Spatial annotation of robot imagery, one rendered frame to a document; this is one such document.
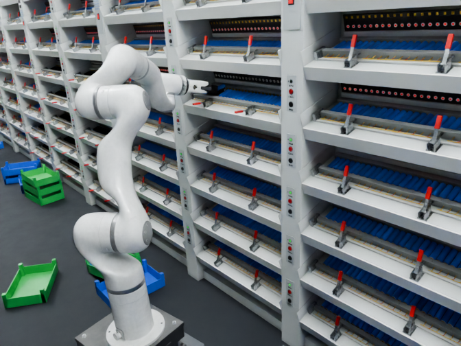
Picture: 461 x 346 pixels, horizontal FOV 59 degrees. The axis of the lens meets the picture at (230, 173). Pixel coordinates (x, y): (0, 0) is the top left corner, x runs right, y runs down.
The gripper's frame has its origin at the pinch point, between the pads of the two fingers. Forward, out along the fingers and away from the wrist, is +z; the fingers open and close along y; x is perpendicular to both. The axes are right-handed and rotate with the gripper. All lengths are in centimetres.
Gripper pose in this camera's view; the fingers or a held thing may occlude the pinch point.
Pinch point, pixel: (211, 88)
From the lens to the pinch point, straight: 184.3
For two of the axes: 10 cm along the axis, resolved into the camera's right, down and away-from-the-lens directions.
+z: 7.6, -0.6, 6.5
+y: -6.4, -2.4, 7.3
